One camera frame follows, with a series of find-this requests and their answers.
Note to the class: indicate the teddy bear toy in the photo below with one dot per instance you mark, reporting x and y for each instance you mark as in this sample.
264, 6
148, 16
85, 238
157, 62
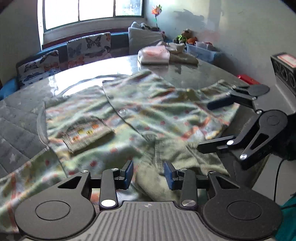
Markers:
185, 37

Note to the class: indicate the left butterfly cushion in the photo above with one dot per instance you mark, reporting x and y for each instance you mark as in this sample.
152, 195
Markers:
35, 70

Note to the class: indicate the quilted grey table cover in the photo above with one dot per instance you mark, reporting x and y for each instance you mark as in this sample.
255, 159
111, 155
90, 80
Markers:
19, 111

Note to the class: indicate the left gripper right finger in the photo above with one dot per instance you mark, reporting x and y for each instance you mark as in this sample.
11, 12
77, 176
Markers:
185, 181

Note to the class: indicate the red plastic stool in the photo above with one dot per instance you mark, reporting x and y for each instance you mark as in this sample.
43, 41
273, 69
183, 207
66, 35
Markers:
248, 79

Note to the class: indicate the teal sleeve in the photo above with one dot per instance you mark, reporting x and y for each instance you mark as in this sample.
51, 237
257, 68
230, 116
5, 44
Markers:
287, 230

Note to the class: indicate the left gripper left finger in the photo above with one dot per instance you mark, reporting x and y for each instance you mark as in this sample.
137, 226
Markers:
114, 179

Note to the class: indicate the grey pillow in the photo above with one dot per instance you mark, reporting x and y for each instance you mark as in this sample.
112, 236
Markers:
139, 38

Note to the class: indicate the window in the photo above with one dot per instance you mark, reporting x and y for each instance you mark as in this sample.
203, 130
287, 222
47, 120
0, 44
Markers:
65, 12

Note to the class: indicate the clear plastic storage box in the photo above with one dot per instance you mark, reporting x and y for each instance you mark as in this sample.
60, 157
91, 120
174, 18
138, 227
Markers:
203, 54

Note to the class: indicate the right butterfly cushion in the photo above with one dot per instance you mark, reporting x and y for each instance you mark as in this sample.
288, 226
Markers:
88, 49

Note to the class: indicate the pink tissue pack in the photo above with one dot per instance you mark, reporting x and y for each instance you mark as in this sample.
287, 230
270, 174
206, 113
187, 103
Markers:
153, 55

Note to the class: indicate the butterfly cushion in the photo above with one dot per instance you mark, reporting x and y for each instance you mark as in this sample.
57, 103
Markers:
35, 70
88, 49

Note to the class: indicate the blue sofa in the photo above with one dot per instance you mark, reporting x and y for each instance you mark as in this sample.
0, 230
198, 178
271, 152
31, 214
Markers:
119, 47

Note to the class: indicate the black induction cooktop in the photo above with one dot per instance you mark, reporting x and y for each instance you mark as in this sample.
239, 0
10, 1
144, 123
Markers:
87, 83

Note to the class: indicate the green striped baby jacket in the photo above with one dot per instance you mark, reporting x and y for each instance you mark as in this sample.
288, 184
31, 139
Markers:
141, 118

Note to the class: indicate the black stove appliance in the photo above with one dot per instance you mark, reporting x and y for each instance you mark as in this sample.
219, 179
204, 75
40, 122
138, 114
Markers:
284, 68

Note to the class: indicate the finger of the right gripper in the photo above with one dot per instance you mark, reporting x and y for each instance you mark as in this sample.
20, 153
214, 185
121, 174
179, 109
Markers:
257, 139
244, 95

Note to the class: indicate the beige crumpled garment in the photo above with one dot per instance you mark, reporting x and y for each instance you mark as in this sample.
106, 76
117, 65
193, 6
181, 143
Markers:
178, 54

